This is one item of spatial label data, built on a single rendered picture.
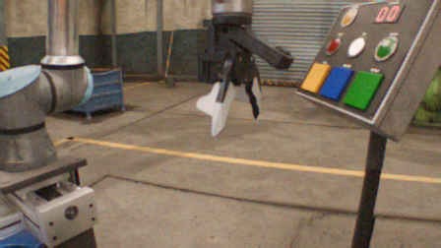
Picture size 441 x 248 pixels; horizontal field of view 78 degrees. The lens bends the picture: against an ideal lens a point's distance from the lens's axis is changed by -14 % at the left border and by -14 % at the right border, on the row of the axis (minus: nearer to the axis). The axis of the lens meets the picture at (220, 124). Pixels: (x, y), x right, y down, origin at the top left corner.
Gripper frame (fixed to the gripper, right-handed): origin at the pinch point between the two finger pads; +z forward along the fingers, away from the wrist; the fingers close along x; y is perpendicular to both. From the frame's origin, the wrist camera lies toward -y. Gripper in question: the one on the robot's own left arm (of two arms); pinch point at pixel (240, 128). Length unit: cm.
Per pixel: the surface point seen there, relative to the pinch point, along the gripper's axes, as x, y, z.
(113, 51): -575, 792, 3
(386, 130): -9.4, -24.8, -1.2
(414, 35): -14.0, -28.0, -18.2
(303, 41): -721, 232, -24
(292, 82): -712, 254, 80
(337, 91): -18.0, -13.1, -6.0
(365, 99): -10.7, -20.3, -6.0
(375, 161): -27.6, -22.4, 11.5
